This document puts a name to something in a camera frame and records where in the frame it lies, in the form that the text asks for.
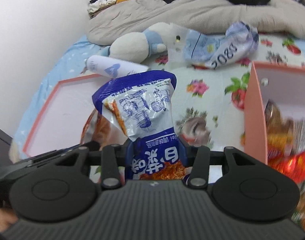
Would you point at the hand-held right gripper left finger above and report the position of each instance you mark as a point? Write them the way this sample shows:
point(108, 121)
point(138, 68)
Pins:
point(128, 165)

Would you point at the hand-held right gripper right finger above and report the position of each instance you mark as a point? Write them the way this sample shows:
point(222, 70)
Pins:
point(201, 165)

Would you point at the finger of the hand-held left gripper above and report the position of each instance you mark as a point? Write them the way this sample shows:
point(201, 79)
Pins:
point(55, 155)

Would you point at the orange clear snack packet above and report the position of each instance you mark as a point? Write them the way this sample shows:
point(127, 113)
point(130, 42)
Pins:
point(97, 130)

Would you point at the blue snack packet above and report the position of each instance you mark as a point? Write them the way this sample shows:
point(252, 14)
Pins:
point(145, 110)

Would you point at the pink cardboard box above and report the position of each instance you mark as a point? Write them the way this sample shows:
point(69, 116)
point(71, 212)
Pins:
point(252, 110)

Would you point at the pile of snack packets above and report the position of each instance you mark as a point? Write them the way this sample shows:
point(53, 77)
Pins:
point(290, 145)

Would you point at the person's left hand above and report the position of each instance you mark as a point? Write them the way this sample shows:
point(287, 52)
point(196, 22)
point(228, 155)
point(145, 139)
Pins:
point(3, 217)

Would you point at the pink box lid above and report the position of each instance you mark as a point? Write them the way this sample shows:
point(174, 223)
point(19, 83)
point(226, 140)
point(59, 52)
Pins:
point(67, 110)

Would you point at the white spray bottle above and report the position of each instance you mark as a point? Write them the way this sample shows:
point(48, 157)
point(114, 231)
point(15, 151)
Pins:
point(110, 66)

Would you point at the crumpled blue-white plastic bag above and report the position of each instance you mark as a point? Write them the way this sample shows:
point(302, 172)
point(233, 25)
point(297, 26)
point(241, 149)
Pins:
point(217, 45)

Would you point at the white and blue plush toy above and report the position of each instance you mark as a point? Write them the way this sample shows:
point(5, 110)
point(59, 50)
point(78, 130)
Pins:
point(132, 42)

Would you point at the grey quilt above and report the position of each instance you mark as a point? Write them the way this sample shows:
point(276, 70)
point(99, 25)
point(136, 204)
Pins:
point(192, 15)

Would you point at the cardboard box of clothes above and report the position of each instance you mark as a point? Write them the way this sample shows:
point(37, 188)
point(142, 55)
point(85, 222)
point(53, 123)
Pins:
point(102, 2)

